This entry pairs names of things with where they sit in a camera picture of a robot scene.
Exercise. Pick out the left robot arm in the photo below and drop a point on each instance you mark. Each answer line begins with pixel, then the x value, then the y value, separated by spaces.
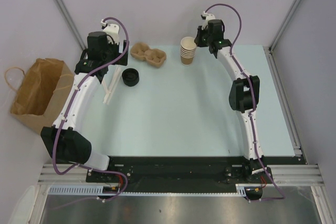
pixel 99 67

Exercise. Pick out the white wrapped straw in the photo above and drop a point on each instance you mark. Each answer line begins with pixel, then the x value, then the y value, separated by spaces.
pixel 114 82
pixel 106 90

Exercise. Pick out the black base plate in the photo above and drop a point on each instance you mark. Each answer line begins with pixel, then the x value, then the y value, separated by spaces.
pixel 182 175

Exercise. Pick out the stack of black lids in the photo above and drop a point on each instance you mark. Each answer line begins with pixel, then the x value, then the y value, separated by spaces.
pixel 130 77

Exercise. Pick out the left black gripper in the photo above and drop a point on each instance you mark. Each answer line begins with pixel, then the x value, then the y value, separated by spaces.
pixel 116 47

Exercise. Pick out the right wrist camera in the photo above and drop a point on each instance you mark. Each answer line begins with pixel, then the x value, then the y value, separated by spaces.
pixel 206 15

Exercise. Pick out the aluminium frame rail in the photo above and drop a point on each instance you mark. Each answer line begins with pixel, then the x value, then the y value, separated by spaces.
pixel 283 175

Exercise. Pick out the brown paper bag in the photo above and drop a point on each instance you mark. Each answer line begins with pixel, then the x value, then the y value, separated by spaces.
pixel 42 94

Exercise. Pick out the white cable duct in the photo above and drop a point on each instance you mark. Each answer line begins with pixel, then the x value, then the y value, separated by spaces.
pixel 81 190

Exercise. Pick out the brown pulp cup carrier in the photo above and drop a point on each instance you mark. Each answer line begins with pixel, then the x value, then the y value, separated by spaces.
pixel 142 52

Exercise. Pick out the stack of paper cups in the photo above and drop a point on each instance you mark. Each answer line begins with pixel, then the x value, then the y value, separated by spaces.
pixel 187 50

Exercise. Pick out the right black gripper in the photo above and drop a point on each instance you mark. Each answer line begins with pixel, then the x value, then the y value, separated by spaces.
pixel 198 40

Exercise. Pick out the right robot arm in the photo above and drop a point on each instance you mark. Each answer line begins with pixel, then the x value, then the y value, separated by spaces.
pixel 244 93

